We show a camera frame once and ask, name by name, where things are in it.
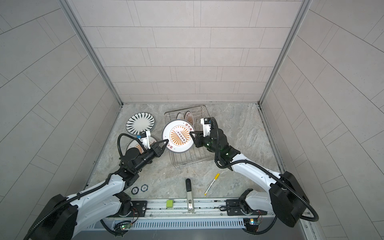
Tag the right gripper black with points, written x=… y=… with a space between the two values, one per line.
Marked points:
x=198 y=143

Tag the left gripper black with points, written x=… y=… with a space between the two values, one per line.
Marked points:
x=155 y=150

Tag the orange sunburst plate front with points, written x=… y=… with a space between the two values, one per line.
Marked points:
x=178 y=134

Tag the orange sunburst plate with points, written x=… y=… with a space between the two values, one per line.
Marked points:
x=178 y=134
x=134 y=144
x=180 y=116

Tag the red text white plate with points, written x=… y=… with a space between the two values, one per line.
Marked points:
x=189 y=117

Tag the blue striped white plate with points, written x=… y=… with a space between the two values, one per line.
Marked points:
x=140 y=122

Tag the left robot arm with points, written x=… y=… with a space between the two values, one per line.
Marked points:
x=64 y=217

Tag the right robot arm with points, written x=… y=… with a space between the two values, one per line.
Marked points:
x=287 y=200

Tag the yellow white marker pen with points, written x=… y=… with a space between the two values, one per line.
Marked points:
x=211 y=184

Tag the green small block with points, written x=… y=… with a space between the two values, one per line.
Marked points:
x=169 y=204

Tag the black silver handheld tool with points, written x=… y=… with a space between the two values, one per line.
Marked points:
x=190 y=200

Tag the left green circuit board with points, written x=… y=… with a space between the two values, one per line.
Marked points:
x=123 y=226

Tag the green circuit board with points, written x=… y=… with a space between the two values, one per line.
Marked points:
x=123 y=226
x=251 y=226

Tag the perforated vent strip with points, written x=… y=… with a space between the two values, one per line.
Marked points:
x=187 y=224

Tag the right green circuit board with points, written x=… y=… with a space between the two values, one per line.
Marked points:
x=251 y=226

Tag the metal wire dish rack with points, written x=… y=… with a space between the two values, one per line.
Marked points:
x=194 y=155

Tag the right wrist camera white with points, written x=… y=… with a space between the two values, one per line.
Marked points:
x=207 y=126

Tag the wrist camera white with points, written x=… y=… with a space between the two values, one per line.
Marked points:
x=207 y=126
x=144 y=137

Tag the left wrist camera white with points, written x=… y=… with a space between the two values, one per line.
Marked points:
x=144 y=137

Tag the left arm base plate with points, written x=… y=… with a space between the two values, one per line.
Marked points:
x=133 y=209

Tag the aluminium front rail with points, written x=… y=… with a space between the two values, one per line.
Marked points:
x=156 y=209

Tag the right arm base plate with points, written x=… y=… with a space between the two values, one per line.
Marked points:
x=238 y=208

